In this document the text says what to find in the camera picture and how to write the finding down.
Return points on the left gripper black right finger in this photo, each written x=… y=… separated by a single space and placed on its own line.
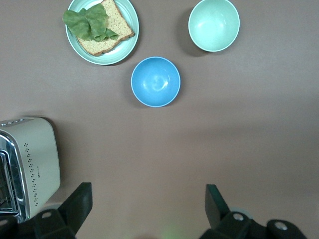
x=216 y=211

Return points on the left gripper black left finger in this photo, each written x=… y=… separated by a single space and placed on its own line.
x=77 y=206

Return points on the blue bowl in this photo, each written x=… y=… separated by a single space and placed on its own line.
x=155 y=82

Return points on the pale mint green bowl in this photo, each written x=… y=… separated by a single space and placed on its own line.
x=213 y=25

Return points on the beige and chrome toaster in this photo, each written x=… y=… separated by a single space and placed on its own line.
x=37 y=154

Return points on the mint green plate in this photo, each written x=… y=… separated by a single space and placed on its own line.
x=117 y=53

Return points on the green lettuce leaf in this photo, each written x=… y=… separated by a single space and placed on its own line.
x=84 y=22

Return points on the brown bread slice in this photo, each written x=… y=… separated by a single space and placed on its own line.
x=117 y=20

